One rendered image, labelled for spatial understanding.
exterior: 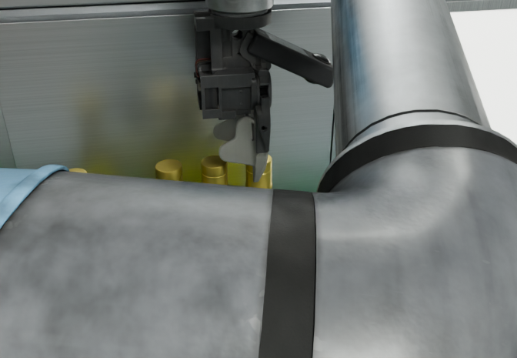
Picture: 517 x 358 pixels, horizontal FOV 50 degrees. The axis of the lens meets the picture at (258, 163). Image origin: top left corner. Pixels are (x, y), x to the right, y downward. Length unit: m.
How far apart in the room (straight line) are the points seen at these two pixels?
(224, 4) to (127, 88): 0.24
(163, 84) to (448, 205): 0.63
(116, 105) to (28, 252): 0.64
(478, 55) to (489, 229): 0.74
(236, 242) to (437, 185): 0.07
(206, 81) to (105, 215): 0.46
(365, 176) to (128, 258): 0.10
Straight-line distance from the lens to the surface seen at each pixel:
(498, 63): 0.95
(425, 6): 0.33
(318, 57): 0.67
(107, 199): 0.18
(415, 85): 0.26
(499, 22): 0.92
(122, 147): 0.83
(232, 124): 0.71
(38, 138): 0.83
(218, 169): 0.70
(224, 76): 0.62
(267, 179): 0.71
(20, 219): 0.17
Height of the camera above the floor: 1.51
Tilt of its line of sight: 30 degrees down
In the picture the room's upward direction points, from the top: straight up
